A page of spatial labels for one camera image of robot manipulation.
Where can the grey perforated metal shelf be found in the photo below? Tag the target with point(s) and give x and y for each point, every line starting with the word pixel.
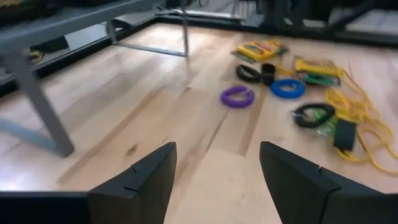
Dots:
pixel 40 102

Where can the black cylinder block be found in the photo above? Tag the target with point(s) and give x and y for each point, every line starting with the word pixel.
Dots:
pixel 268 74

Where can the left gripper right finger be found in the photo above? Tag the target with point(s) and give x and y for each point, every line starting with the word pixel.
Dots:
pixel 298 189

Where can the yellow crayon box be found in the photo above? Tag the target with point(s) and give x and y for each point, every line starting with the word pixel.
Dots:
pixel 259 49

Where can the black aluminium table frame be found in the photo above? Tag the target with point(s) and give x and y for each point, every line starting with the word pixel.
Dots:
pixel 367 39

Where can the black rounded block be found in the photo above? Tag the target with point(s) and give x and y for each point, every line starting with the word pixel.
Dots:
pixel 344 135

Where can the yellow rubber band pile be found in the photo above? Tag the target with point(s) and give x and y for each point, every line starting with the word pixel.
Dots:
pixel 345 104

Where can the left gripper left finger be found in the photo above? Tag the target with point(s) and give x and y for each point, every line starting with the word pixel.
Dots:
pixel 146 186

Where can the yellow and green tool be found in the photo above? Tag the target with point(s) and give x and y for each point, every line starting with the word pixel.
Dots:
pixel 315 67

